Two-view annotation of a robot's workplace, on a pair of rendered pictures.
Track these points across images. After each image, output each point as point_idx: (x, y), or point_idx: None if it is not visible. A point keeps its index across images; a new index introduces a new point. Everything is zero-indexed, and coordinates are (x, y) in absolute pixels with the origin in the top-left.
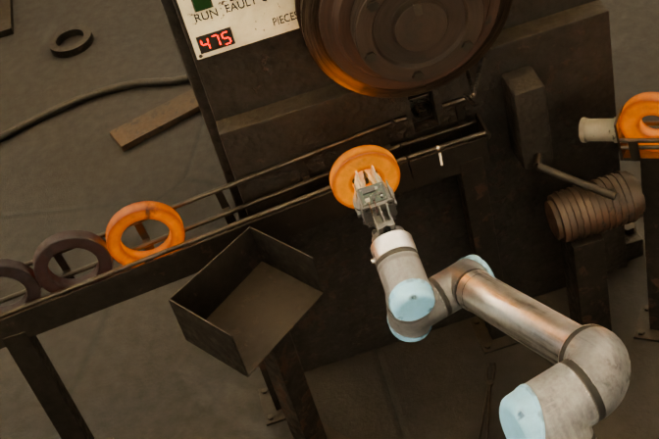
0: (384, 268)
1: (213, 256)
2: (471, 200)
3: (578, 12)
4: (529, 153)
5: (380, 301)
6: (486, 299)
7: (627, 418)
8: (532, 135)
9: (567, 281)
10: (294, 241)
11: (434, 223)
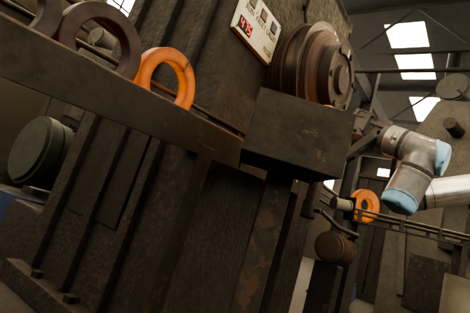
0: (415, 134)
1: (200, 142)
2: (293, 219)
3: None
4: (313, 205)
5: (203, 299)
6: (466, 176)
7: None
8: (317, 195)
9: (306, 309)
10: (201, 198)
11: None
